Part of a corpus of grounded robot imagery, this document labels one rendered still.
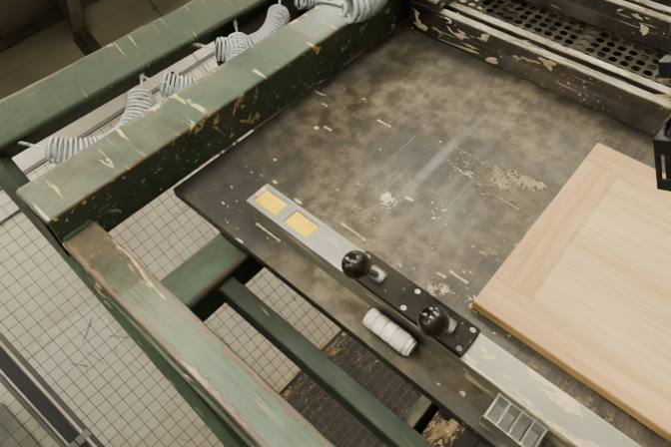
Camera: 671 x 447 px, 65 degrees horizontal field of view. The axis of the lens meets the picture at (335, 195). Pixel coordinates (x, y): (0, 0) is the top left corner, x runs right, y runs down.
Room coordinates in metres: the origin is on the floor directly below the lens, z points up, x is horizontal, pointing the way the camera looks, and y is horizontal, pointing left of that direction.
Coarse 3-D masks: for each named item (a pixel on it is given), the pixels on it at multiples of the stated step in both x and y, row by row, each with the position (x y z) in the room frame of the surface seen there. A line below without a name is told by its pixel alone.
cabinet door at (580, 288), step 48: (576, 192) 0.87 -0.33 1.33; (624, 192) 0.87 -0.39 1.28; (528, 240) 0.81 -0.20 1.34; (576, 240) 0.81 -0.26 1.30; (624, 240) 0.80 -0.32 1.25; (528, 288) 0.75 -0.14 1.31; (576, 288) 0.75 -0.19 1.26; (624, 288) 0.74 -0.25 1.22; (528, 336) 0.70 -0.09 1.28; (576, 336) 0.69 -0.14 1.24; (624, 336) 0.69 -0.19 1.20; (624, 384) 0.64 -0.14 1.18
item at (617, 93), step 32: (416, 0) 1.22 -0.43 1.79; (448, 0) 1.20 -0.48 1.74; (448, 32) 1.19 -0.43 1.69; (480, 32) 1.13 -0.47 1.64; (512, 32) 1.12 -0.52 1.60; (512, 64) 1.12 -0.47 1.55; (544, 64) 1.06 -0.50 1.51; (576, 64) 1.03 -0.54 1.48; (608, 64) 1.02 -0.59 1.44; (576, 96) 1.05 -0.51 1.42; (608, 96) 1.00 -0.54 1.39; (640, 96) 0.96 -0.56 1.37; (640, 128) 0.99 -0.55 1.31
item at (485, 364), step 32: (320, 224) 0.83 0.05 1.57; (320, 256) 0.80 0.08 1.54; (352, 288) 0.78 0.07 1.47; (448, 352) 0.68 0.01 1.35; (480, 352) 0.67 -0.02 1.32; (480, 384) 0.66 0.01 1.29; (512, 384) 0.64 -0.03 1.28; (544, 384) 0.63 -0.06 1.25; (544, 416) 0.61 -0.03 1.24; (576, 416) 0.60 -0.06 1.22
